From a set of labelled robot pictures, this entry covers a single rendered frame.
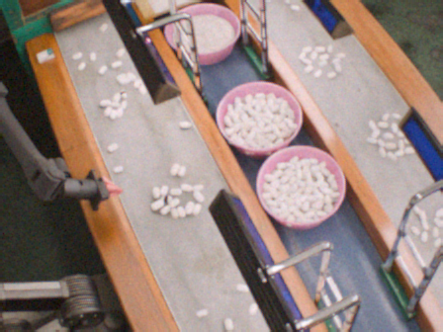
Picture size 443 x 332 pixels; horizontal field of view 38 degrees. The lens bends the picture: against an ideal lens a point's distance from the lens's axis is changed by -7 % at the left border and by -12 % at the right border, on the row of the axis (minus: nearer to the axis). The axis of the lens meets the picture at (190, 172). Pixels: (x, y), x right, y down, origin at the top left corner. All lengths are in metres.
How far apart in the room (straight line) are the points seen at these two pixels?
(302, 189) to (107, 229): 0.58
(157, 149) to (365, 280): 0.76
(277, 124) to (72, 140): 0.64
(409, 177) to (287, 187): 0.40
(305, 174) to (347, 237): 0.24
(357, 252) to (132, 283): 0.66
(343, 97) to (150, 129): 0.63
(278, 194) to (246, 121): 0.28
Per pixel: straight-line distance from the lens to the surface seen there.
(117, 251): 1.95
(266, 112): 2.19
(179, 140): 2.14
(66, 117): 2.25
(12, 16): 2.48
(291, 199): 2.01
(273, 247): 1.91
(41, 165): 1.81
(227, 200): 1.58
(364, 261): 2.00
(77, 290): 1.89
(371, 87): 2.28
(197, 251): 1.94
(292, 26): 2.45
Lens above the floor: 2.47
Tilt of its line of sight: 57 degrees down
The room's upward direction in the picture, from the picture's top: 11 degrees counter-clockwise
